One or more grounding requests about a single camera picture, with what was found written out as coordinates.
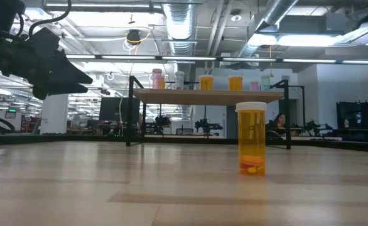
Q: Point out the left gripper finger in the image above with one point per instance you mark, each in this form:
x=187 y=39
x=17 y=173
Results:
x=61 y=90
x=68 y=70

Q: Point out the silver round air duct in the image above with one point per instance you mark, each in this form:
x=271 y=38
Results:
x=179 y=25

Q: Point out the black computer monitor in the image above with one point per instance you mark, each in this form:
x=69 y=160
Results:
x=115 y=110

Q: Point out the black equipment cabinet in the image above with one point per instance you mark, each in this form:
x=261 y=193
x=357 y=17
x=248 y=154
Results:
x=356 y=116

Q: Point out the medium orange pill bottle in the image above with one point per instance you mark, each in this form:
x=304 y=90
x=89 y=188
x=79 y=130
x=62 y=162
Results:
x=251 y=141

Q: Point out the wooden shelf with black legs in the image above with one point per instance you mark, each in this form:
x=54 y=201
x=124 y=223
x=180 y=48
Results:
x=203 y=96

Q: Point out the black ceiling-hung device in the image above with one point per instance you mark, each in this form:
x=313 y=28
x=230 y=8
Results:
x=133 y=37

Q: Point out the small orange pill bottle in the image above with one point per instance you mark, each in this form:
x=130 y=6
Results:
x=163 y=84

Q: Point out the large orange pill bottle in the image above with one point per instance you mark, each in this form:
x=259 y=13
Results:
x=235 y=84
x=206 y=84

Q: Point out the silver spiral air duct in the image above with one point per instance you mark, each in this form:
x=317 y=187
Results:
x=278 y=12

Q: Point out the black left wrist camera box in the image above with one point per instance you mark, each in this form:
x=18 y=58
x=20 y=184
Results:
x=44 y=40

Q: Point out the teal bottle with pink pills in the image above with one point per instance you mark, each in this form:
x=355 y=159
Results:
x=180 y=81

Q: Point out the white building column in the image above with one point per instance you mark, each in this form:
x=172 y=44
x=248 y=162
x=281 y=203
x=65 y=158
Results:
x=55 y=116

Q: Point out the teal bottle with white pills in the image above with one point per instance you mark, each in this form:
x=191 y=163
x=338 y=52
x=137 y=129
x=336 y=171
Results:
x=265 y=84

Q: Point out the seated person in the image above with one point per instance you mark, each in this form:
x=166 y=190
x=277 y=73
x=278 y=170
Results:
x=279 y=120

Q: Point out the black metal mounting frame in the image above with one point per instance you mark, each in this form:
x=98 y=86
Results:
x=58 y=138
x=328 y=142

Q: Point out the long suspended light rail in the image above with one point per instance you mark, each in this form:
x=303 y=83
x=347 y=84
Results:
x=187 y=58

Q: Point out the green lit sign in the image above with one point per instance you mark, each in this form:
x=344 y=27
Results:
x=12 y=110

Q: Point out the black background robot arm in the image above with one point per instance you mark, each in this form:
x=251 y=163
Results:
x=159 y=122
x=207 y=125

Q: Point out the pink pill bottle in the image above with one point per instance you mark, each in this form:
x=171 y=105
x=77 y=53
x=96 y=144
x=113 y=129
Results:
x=254 y=86
x=156 y=80

